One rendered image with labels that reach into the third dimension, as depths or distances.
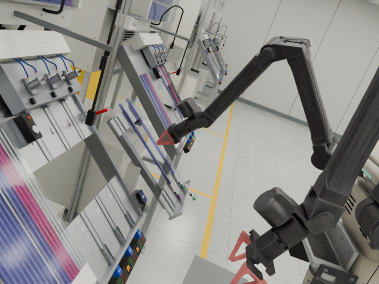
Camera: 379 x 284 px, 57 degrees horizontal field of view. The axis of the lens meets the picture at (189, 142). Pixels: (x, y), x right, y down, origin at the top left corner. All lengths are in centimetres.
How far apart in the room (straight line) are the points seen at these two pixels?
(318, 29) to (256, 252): 812
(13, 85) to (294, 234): 78
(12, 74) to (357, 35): 833
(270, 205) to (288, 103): 809
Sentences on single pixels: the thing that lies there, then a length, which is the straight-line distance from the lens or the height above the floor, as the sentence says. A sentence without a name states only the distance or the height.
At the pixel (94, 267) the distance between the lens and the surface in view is 111.
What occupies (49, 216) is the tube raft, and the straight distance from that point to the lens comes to 101.
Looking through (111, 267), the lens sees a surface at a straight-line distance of 116.
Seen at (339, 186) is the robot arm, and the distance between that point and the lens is 76.
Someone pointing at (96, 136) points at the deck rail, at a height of 98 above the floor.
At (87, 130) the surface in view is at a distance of 133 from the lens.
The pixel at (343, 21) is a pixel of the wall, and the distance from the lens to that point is 886.
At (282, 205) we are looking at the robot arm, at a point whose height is 120.
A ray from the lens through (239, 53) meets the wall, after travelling 861.
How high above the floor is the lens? 149
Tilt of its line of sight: 19 degrees down
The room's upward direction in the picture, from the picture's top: 20 degrees clockwise
